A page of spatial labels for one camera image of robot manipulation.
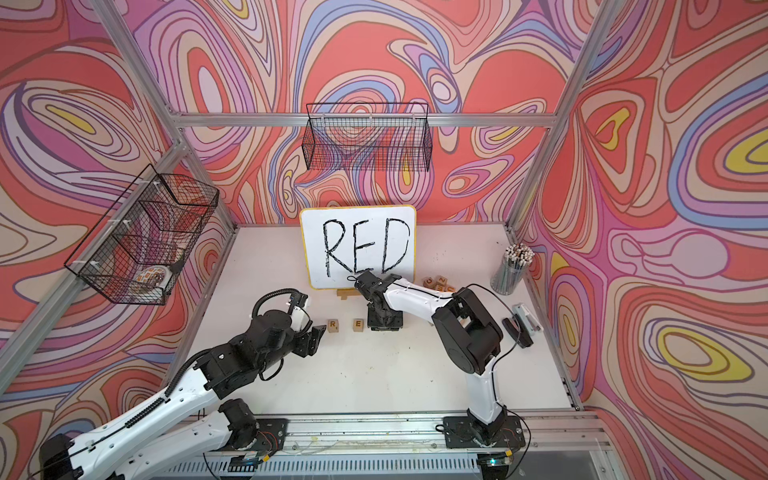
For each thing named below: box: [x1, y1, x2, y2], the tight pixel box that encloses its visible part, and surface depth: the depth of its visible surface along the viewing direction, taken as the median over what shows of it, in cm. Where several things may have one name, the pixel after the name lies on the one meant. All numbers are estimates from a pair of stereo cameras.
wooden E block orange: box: [352, 318, 365, 333], surface depth 93 cm
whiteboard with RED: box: [300, 205, 416, 290], surface depth 92 cm
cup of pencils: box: [490, 243, 535, 296], surface depth 90 cm
